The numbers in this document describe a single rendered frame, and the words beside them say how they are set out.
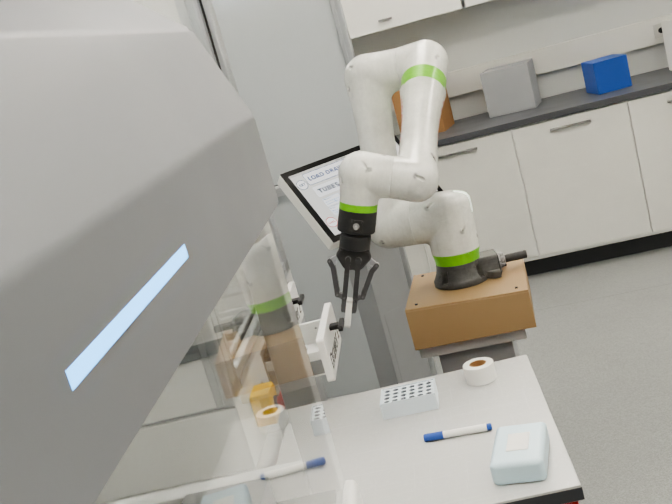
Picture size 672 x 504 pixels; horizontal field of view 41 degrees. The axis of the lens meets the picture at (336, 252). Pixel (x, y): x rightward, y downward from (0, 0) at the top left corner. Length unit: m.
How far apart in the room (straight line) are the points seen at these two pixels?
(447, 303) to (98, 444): 1.81
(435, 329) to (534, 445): 0.73
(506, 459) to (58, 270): 1.20
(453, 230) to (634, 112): 2.84
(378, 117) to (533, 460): 1.14
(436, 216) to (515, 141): 2.73
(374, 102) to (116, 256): 1.84
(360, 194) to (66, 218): 1.55
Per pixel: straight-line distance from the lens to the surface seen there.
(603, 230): 5.20
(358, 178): 2.09
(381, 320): 3.17
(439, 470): 1.75
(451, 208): 2.35
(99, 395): 0.56
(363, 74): 2.44
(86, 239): 0.60
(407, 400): 1.99
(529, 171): 5.09
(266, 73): 3.83
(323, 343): 2.10
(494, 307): 2.30
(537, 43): 5.72
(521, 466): 1.63
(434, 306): 2.31
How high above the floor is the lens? 1.57
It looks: 13 degrees down
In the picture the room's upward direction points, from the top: 16 degrees counter-clockwise
